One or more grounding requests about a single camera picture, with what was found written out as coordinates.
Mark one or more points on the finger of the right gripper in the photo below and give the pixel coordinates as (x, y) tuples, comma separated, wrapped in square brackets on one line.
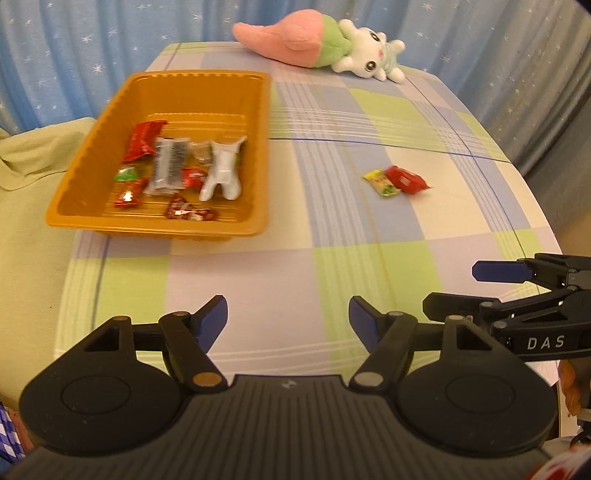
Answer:
[(544, 269), (438, 306)]

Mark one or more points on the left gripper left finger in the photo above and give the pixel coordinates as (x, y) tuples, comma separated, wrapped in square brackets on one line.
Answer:
[(187, 339)]

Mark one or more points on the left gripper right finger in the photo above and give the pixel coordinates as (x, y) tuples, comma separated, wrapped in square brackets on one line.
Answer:
[(388, 339)]

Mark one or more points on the small red foil candy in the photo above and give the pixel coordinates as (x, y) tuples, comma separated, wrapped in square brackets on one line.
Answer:
[(408, 182)]

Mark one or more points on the yellow green candy packet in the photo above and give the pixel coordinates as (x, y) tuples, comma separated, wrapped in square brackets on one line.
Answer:
[(381, 183)]

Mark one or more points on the silver bone-shaped snack pouch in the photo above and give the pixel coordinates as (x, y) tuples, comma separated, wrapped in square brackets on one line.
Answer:
[(223, 171)]

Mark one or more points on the green candy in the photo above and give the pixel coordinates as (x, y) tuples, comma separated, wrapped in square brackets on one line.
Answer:
[(128, 173)]

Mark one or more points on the grey dark snack packet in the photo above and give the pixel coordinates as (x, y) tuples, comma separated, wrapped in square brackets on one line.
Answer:
[(167, 170)]

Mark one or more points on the orange plastic tray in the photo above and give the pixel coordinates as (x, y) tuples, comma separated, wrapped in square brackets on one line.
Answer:
[(214, 105)]

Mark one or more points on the clear candy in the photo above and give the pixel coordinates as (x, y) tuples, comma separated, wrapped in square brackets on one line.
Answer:
[(201, 153)]

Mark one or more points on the large red candy packet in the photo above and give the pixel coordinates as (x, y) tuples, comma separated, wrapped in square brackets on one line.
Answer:
[(142, 140)]

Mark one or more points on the person's right hand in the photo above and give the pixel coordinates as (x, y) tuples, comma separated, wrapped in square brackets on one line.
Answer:
[(574, 378)]

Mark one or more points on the plaid tablecloth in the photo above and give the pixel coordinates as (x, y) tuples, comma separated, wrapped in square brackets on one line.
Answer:
[(330, 235)]

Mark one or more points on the blue star curtain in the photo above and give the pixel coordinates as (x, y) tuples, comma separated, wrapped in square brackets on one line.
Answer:
[(521, 67)]

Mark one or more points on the light green sofa cover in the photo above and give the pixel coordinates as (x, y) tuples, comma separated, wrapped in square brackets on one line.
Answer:
[(34, 256)]

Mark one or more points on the rabbit carrot plush toy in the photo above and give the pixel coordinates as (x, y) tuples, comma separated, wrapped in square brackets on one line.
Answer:
[(309, 39)]

